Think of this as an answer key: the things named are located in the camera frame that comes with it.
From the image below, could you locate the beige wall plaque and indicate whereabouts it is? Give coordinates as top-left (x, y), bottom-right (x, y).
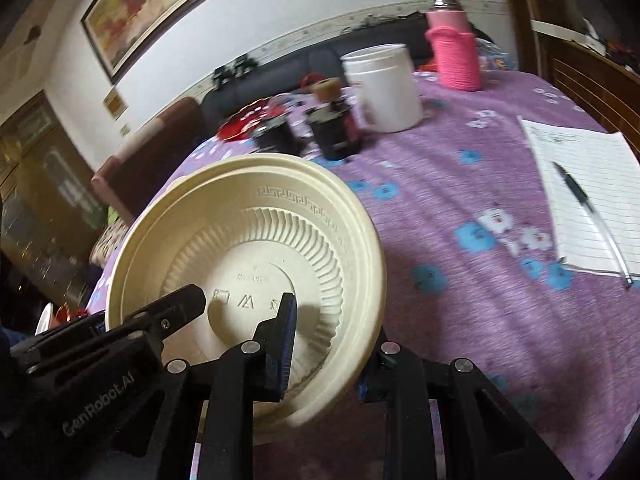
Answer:
top-left (102, 87), bottom-right (126, 121)

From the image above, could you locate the floral cushion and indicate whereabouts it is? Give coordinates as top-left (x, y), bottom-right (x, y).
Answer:
top-left (89, 220), bottom-right (131, 267)

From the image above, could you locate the purple floral tablecloth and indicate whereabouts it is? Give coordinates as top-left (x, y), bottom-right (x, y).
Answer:
top-left (87, 67), bottom-right (640, 480)

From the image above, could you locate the black leather sofa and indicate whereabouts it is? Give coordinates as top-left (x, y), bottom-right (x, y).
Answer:
top-left (200, 7), bottom-right (496, 126)

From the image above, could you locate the red gold-rimmed plate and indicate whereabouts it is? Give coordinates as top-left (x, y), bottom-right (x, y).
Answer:
top-left (217, 100), bottom-right (281, 142)

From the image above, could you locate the bottle with pink knit sleeve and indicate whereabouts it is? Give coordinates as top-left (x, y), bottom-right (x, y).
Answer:
top-left (424, 0), bottom-right (483, 92)

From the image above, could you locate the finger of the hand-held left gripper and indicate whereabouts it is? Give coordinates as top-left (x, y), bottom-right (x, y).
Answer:
top-left (97, 284), bottom-right (208, 356)

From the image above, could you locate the black and silver pen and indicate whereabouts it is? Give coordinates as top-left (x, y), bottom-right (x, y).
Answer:
top-left (552, 161), bottom-right (635, 288)

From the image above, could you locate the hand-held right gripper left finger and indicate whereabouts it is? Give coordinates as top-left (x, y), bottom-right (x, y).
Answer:
top-left (115, 291), bottom-right (297, 480)

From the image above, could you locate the dark wooden cabinet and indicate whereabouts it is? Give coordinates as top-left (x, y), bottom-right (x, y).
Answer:
top-left (0, 90), bottom-right (111, 306)

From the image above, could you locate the wooden door frame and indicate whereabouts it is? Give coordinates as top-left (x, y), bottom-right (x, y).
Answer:
top-left (500, 0), bottom-right (556, 81)

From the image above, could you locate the lined paper notepad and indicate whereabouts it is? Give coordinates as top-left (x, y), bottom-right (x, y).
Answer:
top-left (517, 116), bottom-right (640, 281)

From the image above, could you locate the black power adapter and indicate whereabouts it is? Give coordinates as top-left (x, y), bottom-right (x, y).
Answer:
top-left (252, 110), bottom-right (306, 158)

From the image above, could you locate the beige ribbed bowl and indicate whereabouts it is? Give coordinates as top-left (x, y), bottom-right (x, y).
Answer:
top-left (105, 152), bottom-right (388, 428)

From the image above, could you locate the white plastic jar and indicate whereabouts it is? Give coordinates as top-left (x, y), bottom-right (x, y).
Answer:
top-left (341, 43), bottom-right (425, 133)

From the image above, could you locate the brown upholstered chair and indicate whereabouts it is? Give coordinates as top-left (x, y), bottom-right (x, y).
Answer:
top-left (91, 97), bottom-right (206, 226)

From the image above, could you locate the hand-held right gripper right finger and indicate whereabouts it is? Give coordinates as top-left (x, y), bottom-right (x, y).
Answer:
top-left (357, 327), bottom-right (576, 480)

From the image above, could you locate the dark jar with wooden lid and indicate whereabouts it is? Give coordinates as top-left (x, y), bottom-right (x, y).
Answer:
top-left (305, 77), bottom-right (363, 161)

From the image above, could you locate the framed wall painting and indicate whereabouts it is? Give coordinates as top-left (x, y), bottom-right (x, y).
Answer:
top-left (81, 0), bottom-right (281, 86)

